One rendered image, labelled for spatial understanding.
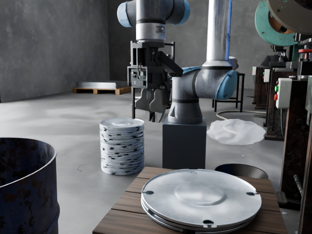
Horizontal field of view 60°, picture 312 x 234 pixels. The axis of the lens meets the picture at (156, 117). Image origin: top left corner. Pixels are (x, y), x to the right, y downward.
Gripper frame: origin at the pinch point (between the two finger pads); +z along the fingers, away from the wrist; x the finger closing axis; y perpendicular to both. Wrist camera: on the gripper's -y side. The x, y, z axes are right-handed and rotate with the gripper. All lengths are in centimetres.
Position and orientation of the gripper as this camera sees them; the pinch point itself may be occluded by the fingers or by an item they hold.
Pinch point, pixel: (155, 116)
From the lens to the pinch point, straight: 75.7
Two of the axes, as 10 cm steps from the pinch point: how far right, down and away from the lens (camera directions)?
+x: 7.5, 1.3, -6.5
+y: -6.6, 1.4, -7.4
